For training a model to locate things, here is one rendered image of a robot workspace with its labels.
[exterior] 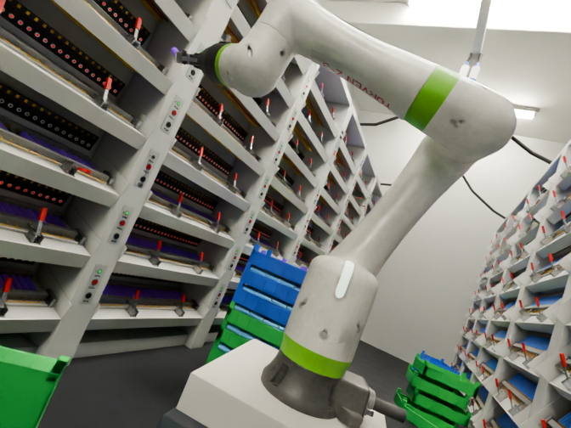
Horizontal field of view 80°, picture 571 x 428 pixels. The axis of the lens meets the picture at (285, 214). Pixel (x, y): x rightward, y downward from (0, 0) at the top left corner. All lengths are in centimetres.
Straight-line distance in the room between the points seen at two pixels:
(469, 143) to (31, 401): 90
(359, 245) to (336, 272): 19
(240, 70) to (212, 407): 58
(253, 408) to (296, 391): 8
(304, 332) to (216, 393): 16
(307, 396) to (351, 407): 8
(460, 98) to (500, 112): 7
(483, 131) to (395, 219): 24
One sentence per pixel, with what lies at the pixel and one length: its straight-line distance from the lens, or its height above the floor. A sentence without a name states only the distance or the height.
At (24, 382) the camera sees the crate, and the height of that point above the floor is 17.
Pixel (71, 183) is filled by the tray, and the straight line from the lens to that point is 106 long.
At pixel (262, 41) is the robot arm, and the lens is 73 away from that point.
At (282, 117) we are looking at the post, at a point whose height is 121.
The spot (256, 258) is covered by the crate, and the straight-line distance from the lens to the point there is 137.
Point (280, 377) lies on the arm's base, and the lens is 63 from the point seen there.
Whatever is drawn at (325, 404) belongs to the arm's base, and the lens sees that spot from 63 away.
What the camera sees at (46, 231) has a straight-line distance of 115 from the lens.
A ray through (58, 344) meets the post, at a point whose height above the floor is 7.
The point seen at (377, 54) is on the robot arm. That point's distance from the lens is 72.
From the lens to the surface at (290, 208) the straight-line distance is 237.
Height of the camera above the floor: 55
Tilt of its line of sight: 7 degrees up
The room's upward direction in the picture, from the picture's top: 22 degrees clockwise
